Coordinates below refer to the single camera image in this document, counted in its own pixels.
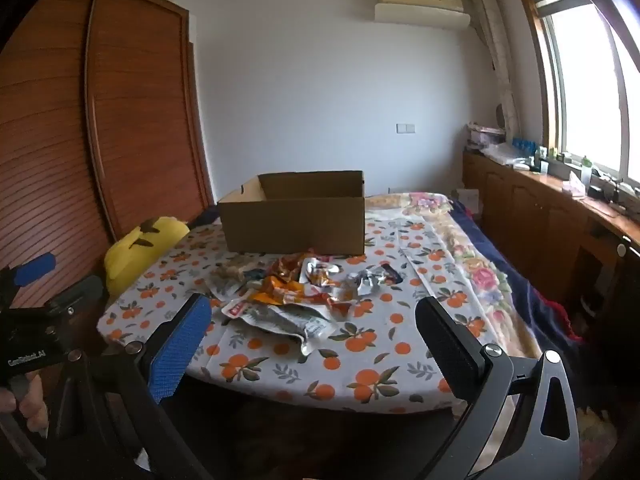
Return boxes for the wooden cabinet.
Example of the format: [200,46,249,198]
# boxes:
[462,150,640,321]

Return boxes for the wall air conditioner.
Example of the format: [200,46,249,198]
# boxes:
[374,0,472,28]

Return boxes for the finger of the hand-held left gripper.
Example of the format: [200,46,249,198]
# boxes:
[0,254,57,307]
[47,275,103,314]

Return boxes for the white patterned curtain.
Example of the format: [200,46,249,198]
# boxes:
[470,0,523,133]

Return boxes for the yellow plush toy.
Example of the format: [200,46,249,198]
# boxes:
[103,216,191,298]

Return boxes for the dark blue cloth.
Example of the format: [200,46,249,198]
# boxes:
[187,207,221,228]

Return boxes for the navy blanket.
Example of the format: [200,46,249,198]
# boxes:
[447,200,591,361]

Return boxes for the black charger cables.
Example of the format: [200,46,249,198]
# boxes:
[590,180,638,216]

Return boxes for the floral blanket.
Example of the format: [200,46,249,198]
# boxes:
[365,191,546,361]

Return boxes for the person's left hand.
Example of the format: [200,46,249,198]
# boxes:
[0,372,51,433]

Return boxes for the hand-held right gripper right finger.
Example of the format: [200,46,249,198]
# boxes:
[415,296,582,480]

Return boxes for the pile of snack packets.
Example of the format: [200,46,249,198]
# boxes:
[207,247,406,356]

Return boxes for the white carton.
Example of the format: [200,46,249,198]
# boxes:
[452,188,483,216]

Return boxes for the brown cardboard box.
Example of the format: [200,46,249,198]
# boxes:
[216,170,366,256]

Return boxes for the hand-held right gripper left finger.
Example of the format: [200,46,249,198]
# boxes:
[45,292,216,480]

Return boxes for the wooden wardrobe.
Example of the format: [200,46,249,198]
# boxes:
[0,0,217,361]

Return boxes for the window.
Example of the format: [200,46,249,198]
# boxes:
[517,0,640,186]

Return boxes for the tissue box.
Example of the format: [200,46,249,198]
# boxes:
[562,170,587,195]

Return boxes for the clear plastic bag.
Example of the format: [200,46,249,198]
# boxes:
[482,142,531,166]

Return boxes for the orange print tablecloth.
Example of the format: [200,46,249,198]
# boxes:
[96,205,488,414]

